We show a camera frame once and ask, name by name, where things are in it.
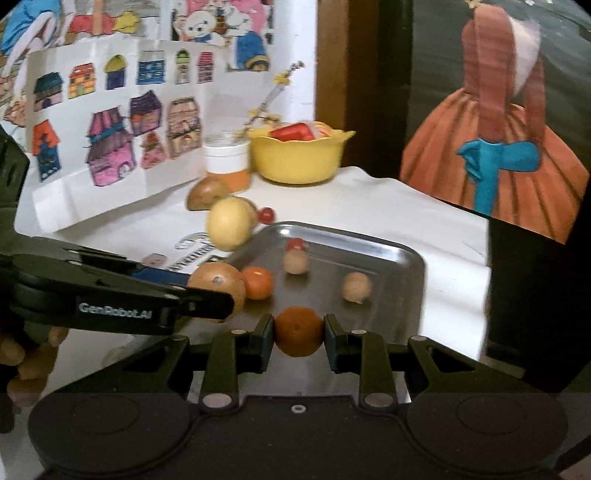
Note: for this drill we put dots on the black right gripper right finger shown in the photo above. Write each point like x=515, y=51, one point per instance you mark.
x=424, y=363

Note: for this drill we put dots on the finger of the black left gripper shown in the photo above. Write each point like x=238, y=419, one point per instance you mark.
x=49, y=290
x=103, y=260

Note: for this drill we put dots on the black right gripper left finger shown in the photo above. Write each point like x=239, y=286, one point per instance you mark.
x=169, y=364

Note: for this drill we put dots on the tan striped round fruit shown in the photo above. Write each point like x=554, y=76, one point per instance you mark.
x=221, y=277

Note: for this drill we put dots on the small orange fruit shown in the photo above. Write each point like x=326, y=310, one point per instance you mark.
x=298, y=331

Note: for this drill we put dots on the small orange tangerine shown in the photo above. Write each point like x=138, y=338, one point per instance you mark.
x=258, y=283

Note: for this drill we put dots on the yellow round fruit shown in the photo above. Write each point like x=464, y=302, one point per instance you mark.
x=230, y=222

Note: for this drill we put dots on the small brown round fruit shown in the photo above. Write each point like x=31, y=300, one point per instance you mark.
x=295, y=262

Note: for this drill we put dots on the brown mango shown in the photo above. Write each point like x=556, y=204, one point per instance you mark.
x=205, y=193

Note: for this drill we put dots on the red cherry tomato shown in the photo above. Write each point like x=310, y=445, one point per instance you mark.
x=266, y=215
x=298, y=244

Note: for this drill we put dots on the person's left hand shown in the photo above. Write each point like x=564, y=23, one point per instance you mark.
x=33, y=369

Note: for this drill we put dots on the metal tray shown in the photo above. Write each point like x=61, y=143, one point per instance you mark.
x=397, y=273

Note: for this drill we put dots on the houses drawing paper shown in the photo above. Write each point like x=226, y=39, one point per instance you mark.
x=112, y=122

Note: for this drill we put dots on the white orange glass jar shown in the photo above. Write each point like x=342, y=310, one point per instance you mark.
x=226, y=157

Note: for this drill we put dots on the yellow plastic bowl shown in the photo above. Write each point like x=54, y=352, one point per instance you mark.
x=297, y=162

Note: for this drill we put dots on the red plastic mold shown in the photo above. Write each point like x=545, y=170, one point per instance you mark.
x=299, y=131

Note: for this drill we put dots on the yellow flower twig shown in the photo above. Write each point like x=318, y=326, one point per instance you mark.
x=280, y=83

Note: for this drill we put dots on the girl with bear poster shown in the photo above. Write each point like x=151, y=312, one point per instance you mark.
x=242, y=30

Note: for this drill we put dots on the girl in orange dress painting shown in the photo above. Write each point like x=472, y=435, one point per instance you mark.
x=487, y=147

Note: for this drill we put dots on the brown wooden door frame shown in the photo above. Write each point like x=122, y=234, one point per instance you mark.
x=334, y=37

